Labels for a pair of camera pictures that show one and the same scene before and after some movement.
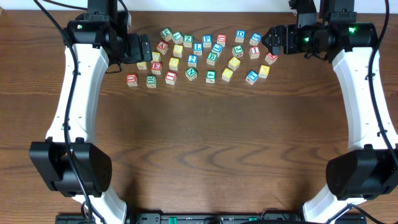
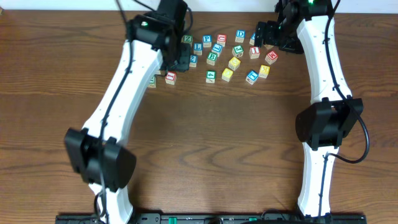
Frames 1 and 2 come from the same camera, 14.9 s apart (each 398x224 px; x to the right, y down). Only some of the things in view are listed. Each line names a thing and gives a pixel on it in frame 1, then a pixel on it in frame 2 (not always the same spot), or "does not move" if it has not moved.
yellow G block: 234,63 does not move
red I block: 254,52 does not move
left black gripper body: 145,48 -> 181,58
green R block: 151,81 does not move
